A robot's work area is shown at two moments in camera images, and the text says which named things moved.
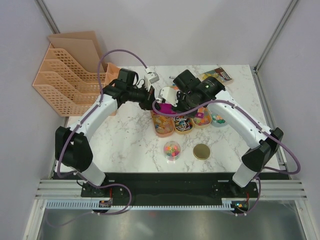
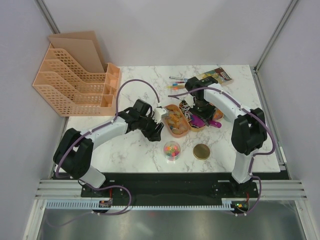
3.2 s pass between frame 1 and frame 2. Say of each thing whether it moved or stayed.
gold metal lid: stayed
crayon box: stayed
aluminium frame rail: stayed
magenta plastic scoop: moved
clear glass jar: stayed
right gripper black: moved
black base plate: stayed
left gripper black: moved
